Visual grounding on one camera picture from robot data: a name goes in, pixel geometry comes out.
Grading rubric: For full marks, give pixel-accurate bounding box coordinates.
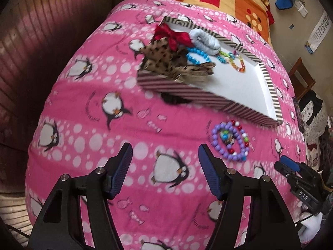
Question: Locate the green flower bead bracelet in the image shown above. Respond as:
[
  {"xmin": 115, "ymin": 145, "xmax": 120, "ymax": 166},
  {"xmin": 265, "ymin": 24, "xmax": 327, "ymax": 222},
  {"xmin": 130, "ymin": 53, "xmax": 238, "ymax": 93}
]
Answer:
[{"xmin": 218, "ymin": 50, "xmax": 235, "ymax": 64}]

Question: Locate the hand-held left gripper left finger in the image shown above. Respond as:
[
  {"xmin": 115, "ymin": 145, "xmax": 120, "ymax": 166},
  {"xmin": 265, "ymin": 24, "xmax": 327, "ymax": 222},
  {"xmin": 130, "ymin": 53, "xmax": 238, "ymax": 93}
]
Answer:
[{"xmin": 27, "ymin": 143, "xmax": 133, "ymax": 250}]

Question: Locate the dark brown scrunchie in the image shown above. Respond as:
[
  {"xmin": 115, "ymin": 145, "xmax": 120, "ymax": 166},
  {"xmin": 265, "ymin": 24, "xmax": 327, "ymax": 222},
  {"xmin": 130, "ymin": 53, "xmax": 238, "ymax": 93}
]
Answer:
[{"xmin": 161, "ymin": 92, "xmax": 191, "ymax": 106}]

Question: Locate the white wall switch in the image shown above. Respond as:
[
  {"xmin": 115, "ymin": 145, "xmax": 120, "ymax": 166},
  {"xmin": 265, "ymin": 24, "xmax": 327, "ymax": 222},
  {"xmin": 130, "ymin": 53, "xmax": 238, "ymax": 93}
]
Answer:
[{"xmin": 295, "ymin": 0, "xmax": 309, "ymax": 18}]

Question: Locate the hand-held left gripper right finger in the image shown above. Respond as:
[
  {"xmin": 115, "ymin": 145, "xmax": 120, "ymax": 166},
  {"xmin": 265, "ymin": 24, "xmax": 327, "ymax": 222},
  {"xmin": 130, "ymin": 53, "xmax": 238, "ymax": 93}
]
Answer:
[{"xmin": 198, "ymin": 144, "xmax": 299, "ymax": 250}]

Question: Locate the black smartphone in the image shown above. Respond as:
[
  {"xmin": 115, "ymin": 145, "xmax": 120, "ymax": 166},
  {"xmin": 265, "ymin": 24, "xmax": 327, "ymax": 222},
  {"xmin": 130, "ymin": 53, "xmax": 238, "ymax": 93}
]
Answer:
[{"xmin": 292, "ymin": 97, "xmax": 305, "ymax": 134}]

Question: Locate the orange rainbow bead bracelet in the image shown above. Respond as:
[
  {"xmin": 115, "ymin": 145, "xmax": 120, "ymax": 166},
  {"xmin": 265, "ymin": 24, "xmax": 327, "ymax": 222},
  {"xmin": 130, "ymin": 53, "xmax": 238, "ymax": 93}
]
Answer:
[{"xmin": 226, "ymin": 52, "xmax": 246, "ymax": 73}]

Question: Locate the striped cardboard box lid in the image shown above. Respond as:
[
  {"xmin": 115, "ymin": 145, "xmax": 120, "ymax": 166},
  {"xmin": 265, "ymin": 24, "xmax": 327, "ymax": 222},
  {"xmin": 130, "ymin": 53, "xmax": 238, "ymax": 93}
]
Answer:
[{"xmin": 137, "ymin": 16, "xmax": 284, "ymax": 130}]

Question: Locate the dark leopard print hair bow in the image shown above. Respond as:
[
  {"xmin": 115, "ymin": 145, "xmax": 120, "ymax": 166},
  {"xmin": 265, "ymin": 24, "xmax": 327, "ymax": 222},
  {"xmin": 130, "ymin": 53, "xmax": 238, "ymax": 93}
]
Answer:
[{"xmin": 140, "ymin": 38, "xmax": 188, "ymax": 74}]

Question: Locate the white plush scrunchie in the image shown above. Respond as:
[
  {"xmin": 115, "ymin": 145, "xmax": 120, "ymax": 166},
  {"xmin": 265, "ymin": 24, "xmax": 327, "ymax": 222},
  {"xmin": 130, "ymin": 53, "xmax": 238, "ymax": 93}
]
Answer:
[{"xmin": 189, "ymin": 28, "xmax": 222, "ymax": 56}]

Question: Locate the black and white cloth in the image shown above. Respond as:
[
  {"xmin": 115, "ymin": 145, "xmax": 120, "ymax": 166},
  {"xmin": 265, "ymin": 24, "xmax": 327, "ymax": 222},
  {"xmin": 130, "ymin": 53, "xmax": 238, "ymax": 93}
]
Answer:
[{"xmin": 299, "ymin": 90, "xmax": 329, "ymax": 148}]

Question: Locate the purple bead bracelet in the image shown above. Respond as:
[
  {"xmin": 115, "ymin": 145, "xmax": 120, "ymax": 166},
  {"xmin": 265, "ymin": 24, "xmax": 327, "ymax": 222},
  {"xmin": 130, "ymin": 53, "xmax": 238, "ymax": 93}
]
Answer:
[{"xmin": 211, "ymin": 123, "xmax": 251, "ymax": 162}]

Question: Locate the tan leopard print hair bow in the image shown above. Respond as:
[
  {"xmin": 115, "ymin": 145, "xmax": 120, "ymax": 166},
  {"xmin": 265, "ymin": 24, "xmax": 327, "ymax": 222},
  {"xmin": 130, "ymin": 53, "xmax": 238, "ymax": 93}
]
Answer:
[{"xmin": 166, "ymin": 62, "xmax": 217, "ymax": 84}]

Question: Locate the red bow hair tie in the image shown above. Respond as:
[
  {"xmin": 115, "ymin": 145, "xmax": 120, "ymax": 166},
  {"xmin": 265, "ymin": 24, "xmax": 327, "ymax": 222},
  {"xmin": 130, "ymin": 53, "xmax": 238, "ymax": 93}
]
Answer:
[{"xmin": 153, "ymin": 24, "xmax": 193, "ymax": 50}]

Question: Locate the orange patterned pillow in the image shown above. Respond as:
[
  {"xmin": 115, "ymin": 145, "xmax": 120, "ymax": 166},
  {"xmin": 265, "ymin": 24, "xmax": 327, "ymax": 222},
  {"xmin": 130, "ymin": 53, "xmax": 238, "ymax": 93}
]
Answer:
[{"xmin": 170, "ymin": 0, "xmax": 272, "ymax": 45}]

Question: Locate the multicolour bead bracelet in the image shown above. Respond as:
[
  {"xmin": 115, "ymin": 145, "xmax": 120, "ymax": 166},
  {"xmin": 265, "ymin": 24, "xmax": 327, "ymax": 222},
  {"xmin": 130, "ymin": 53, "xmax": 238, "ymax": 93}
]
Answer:
[{"xmin": 223, "ymin": 120, "xmax": 251, "ymax": 162}]

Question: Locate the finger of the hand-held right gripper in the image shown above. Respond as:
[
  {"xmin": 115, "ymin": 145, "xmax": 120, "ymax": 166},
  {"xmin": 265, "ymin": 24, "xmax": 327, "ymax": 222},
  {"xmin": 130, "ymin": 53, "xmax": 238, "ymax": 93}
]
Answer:
[
  {"xmin": 274, "ymin": 161, "xmax": 295, "ymax": 181},
  {"xmin": 279, "ymin": 155, "xmax": 303, "ymax": 173}
]

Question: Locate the wall calendar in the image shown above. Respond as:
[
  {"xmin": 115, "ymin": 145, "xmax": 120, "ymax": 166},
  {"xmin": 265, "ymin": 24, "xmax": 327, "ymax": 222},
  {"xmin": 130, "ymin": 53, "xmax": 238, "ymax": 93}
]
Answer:
[{"xmin": 304, "ymin": 11, "xmax": 333, "ymax": 54}]

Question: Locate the turquoise flower bead bracelet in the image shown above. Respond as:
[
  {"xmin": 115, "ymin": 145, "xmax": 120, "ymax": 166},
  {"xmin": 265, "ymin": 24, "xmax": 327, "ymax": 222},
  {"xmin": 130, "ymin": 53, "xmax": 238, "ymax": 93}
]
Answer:
[{"xmin": 186, "ymin": 47, "xmax": 212, "ymax": 66}]

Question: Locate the red cloth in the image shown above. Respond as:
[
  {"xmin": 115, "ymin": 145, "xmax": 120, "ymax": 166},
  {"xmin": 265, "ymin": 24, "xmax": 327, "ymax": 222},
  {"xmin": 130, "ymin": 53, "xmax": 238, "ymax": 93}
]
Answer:
[{"xmin": 262, "ymin": 0, "xmax": 274, "ymax": 27}]

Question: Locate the pink penguin print blanket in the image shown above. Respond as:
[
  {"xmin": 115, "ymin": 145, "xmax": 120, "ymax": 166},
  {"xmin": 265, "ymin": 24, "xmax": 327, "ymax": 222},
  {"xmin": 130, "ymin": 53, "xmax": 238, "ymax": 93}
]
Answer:
[{"xmin": 27, "ymin": 0, "xmax": 313, "ymax": 250}]

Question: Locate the wooden chair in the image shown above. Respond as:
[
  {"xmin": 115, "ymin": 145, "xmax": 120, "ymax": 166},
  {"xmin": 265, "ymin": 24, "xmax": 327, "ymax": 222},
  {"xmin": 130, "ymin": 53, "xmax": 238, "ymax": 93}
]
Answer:
[{"xmin": 288, "ymin": 57, "xmax": 316, "ymax": 101}]

